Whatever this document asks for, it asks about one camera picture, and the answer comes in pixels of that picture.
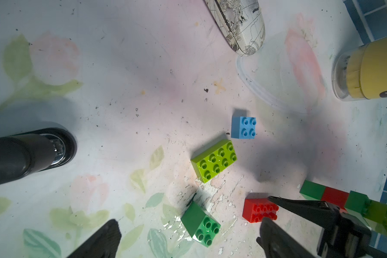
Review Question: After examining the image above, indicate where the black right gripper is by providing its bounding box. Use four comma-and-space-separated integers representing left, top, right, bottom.
268, 196, 387, 258

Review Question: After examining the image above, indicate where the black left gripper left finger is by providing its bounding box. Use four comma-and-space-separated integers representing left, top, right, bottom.
68, 219, 121, 258

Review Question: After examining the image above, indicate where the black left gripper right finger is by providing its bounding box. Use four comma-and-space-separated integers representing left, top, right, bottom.
256, 217, 314, 258

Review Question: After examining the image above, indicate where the red long lego brick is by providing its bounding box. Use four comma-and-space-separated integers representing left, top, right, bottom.
243, 198, 279, 223

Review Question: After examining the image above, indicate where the green square lego brick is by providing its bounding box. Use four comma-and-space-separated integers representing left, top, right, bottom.
299, 180, 326, 201
181, 202, 221, 247

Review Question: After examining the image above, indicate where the red square lego brick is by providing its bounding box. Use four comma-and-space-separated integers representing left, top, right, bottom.
321, 187, 349, 210

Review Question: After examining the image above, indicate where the green long lego brick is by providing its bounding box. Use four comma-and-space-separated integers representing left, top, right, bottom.
344, 191, 372, 218

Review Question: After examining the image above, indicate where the lime long lego brick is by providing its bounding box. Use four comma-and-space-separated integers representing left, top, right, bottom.
191, 139, 238, 183

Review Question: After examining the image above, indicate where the blue square lego brick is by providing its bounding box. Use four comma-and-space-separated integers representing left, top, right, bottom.
231, 116, 257, 139

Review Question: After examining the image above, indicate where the yellow pen holder cup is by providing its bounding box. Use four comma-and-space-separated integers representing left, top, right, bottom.
332, 37, 387, 101

